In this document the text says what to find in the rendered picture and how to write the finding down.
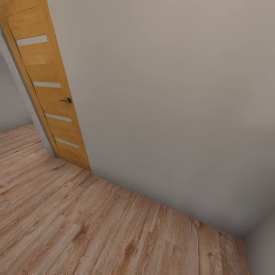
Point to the door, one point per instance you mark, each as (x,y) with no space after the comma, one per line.
(28,27)

